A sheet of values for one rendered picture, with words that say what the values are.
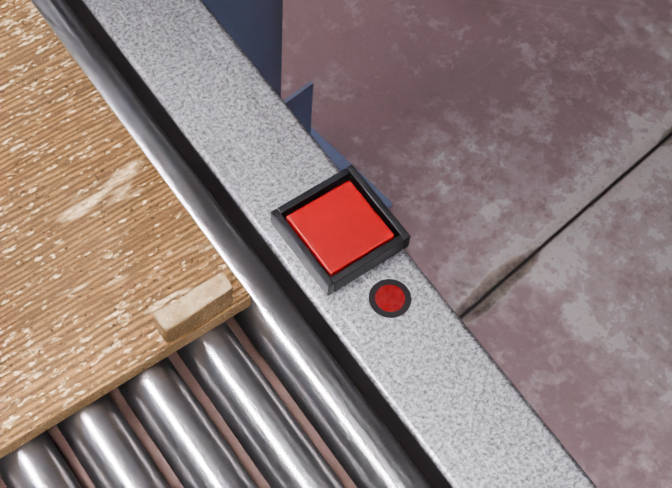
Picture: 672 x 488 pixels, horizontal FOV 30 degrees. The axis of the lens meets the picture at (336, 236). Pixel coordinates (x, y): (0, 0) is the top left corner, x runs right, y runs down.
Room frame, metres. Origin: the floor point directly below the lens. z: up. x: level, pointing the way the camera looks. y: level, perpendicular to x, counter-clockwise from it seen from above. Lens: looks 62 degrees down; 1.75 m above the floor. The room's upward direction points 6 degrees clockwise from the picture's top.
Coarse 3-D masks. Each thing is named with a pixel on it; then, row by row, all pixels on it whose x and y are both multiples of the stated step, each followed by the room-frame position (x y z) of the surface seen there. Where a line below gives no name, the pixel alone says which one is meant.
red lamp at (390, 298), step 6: (384, 288) 0.41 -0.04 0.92; (390, 288) 0.41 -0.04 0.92; (396, 288) 0.41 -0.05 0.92; (378, 294) 0.41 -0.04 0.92; (384, 294) 0.41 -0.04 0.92; (390, 294) 0.41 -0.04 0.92; (396, 294) 0.41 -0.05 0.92; (402, 294) 0.41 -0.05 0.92; (378, 300) 0.40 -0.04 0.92; (384, 300) 0.40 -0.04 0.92; (390, 300) 0.40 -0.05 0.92; (396, 300) 0.40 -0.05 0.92; (402, 300) 0.40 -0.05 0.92; (384, 306) 0.40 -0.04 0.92; (390, 306) 0.40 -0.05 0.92; (396, 306) 0.40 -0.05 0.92
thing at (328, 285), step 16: (336, 176) 0.50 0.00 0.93; (352, 176) 0.50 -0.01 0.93; (304, 192) 0.48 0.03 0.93; (320, 192) 0.48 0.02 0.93; (368, 192) 0.48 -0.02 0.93; (288, 208) 0.46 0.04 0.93; (384, 208) 0.47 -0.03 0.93; (272, 224) 0.46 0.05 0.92; (288, 224) 0.45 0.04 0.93; (400, 224) 0.46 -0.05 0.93; (288, 240) 0.44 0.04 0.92; (400, 240) 0.45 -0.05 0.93; (304, 256) 0.42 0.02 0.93; (368, 256) 0.43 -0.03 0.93; (384, 256) 0.44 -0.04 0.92; (320, 272) 0.41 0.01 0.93; (352, 272) 0.42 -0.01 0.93; (336, 288) 0.41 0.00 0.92
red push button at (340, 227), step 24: (336, 192) 0.48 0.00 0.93; (288, 216) 0.46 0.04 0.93; (312, 216) 0.46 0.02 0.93; (336, 216) 0.46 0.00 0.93; (360, 216) 0.46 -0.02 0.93; (312, 240) 0.44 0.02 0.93; (336, 240) 0.44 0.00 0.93; (360, 240) 0.44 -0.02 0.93; (384, 240) 0.45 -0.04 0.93; (336, 264) 0.42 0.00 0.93
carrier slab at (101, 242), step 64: (0, 0) 0.63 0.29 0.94; (0, 64) 0.56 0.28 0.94; (64, 64) 0.57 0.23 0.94; (0, 128) 0.50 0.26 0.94; (64, 128) 0.51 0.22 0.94; (0, 192) 0.45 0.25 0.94; (64, 192) 0.45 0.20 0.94; (128, 192) 0.46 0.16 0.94; (0, 256) 0.40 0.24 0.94; (64, 256) 0.40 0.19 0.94; (128, 256) 0.41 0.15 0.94; (192, 256) 0.41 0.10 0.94; (0, 320) 0.35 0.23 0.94; (64, 320) 0.35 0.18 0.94; (128, 320) 0.36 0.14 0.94; (0, 384) 0.30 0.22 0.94; (64, 384) 0.30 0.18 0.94; (0, 448) 0.25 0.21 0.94
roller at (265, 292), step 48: (48, 0) 0.64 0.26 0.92; (96, 48) 0.60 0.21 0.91; (144, 144) 0.51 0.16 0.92; (192, 192) 0.48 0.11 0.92; (240, 240) 0.44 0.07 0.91; (288, 336) 0.36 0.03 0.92; (288, 384) 0.33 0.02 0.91; (336, 384) 0.33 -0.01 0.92; (336, 432) 0.30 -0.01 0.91; (384, 432) 0.30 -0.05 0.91; (384, 480) 0.27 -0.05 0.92
